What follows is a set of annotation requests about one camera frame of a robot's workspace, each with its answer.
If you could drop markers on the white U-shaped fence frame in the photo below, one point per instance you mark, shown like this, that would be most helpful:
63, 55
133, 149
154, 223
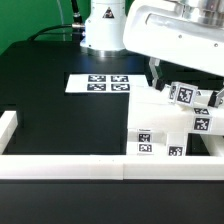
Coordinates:
101, 167

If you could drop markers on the white fiducial marker sheet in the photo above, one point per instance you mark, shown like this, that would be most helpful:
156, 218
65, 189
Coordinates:
104, 83

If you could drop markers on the white chair back piece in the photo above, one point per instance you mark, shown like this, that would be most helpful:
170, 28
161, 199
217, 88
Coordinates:
151, 109

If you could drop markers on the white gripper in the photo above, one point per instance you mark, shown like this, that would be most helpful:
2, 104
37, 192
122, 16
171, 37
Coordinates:
184, 32

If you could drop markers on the white chair seat plate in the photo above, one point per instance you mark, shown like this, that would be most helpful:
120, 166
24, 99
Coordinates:
176, 144

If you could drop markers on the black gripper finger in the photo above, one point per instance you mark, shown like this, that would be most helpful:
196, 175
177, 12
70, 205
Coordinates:
216, 98

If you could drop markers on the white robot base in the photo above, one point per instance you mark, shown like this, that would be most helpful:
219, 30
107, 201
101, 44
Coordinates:
104, 29

